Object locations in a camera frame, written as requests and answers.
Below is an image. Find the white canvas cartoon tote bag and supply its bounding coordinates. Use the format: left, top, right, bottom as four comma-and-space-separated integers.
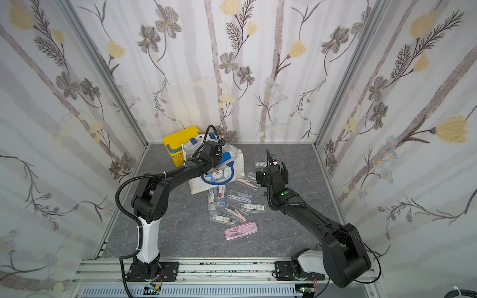
182, 142, 245, 194

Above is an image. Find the clear long compass case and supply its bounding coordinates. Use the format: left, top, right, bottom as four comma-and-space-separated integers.
239, 203, 267, 214

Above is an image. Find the clear case with red label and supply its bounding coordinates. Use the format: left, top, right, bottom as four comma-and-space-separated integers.
217, 185, 226, 207

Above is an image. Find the pink compass set case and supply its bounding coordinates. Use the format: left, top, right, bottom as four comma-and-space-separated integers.
225, 222, 258, 241

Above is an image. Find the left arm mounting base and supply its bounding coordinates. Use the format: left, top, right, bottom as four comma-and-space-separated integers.
125, 257, 179, 282

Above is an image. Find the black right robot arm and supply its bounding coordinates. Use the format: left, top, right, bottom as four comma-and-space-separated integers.
256, 150, 383, 288

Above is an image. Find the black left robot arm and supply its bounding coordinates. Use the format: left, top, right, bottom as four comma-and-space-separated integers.
115, 125, 226, 298

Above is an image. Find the right arm mounting base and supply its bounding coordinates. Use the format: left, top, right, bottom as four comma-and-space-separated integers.
272, 261, 326, 281

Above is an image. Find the clear case with pink compass centre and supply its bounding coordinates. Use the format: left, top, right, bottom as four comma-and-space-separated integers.
224, 203, 248, 222

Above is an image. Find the yellow plastic lidded box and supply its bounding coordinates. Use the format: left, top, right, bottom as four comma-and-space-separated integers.
162, 126, 199, 167

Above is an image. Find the clear case small lower centre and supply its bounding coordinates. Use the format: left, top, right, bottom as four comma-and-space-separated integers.
210, 212, 237, 226

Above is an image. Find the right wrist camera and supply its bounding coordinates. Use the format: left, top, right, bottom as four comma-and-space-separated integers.
268, 155, 278, 166

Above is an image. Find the aluminium front rail frame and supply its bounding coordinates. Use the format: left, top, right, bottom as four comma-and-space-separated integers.
66, 258, 385, 298

